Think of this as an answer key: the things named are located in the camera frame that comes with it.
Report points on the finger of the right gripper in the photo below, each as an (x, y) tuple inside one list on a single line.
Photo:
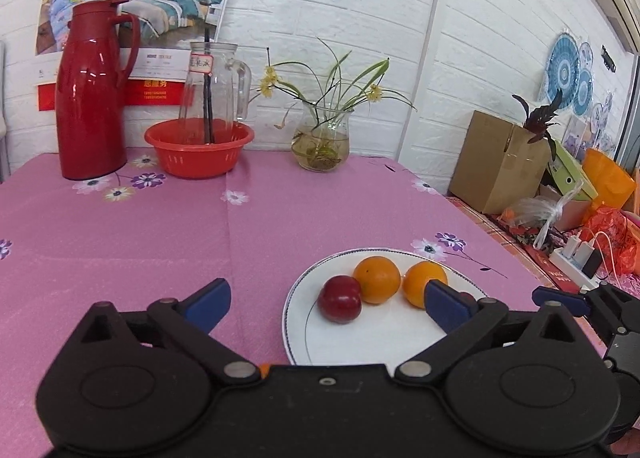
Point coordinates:
[(575, 303)]

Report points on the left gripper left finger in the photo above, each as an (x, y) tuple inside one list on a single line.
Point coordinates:
[(186, 325)]

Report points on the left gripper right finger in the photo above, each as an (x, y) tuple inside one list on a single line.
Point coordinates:
[(469, 327)]

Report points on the large orange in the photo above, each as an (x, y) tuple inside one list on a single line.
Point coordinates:
[(417, 278), (379, 279)]

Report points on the large orange front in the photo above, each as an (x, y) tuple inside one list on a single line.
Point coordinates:
[(379, 279)]

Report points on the red apple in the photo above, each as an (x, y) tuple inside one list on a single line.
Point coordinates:
[(339, 300), (467, 297)]

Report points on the red apple front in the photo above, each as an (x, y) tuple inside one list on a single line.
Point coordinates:
[(467, 297)]

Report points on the white power strip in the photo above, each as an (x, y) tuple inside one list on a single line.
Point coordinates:
[(579, 261)]

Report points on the pink floral tablecloth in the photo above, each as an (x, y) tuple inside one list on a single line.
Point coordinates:
[(260, 226)]

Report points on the red plastic bag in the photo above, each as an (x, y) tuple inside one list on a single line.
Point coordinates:
[(617, 237)]

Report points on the white porcelain plate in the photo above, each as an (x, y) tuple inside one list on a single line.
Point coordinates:
[(386, 334)]

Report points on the clear plastic bag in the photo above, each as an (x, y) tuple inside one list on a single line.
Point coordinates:
[(540, 212)]

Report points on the orange bag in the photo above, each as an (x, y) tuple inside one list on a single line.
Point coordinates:
[(614, 186)]

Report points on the green paper box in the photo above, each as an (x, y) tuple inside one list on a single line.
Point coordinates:
[(566, 172)]

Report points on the brown cardboard box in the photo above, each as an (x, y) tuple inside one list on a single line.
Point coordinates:
[(498, 165)]

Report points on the red plastic basket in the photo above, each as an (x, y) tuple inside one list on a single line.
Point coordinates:
[(181, 151)]

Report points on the dark purple leaf plant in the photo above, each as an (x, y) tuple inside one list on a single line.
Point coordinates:
[(539, 120)]

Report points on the black stirring stick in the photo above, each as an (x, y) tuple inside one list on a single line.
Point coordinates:
[(207, 93)]

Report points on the red thermos jug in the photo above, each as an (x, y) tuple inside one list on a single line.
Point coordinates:
[(96, 63)]

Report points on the glass pitcher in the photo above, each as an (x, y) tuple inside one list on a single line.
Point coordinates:
[(231, 82)]

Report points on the glass vase with plant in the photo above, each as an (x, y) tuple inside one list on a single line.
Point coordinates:
[(321, 140)]

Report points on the blue round wall decoration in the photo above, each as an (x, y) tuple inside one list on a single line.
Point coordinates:
[(573, 69)]

